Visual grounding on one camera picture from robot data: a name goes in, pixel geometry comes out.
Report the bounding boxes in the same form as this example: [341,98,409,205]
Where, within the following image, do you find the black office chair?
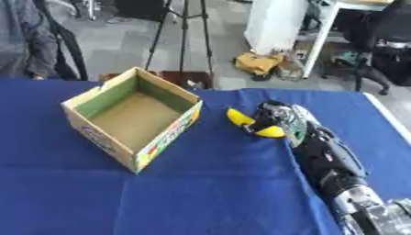
[319,0,411,96]

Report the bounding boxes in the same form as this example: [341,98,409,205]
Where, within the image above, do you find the person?
[0,0,61,81]

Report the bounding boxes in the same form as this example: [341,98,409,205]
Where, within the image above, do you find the white cabinet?
[242,0,312,57]

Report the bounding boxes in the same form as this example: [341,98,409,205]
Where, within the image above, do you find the black tripod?
[142,0,217,75]

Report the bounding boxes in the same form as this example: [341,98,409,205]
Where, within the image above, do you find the open tan cardboard box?
[59,66,206,174]

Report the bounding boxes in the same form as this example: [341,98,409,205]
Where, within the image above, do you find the white table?
[300,0,397,80]

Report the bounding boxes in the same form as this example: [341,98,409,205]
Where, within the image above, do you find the yellow toy banana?
[225,106,288,139]

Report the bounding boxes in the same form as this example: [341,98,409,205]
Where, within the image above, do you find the yellow bag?
[232,50,286,78]

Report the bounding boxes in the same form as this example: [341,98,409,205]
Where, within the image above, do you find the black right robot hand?
[242,100,294,138]

